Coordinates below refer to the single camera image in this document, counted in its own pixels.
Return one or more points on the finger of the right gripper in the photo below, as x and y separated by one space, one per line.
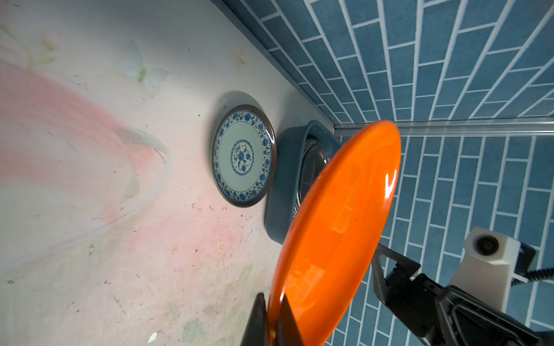
392 273

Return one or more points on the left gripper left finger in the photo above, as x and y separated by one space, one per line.
256 330

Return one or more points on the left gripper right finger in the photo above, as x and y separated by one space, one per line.
287 332

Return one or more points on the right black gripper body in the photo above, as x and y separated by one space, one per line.
439 315

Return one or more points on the orange plate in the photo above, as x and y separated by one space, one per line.
333 238

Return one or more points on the black plate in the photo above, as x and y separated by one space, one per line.
314 159

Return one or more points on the small blue patterned plate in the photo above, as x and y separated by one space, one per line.
244 156

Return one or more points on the teal plastic bin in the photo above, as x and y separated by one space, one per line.
282 195

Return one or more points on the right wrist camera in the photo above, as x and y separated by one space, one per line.
492 261

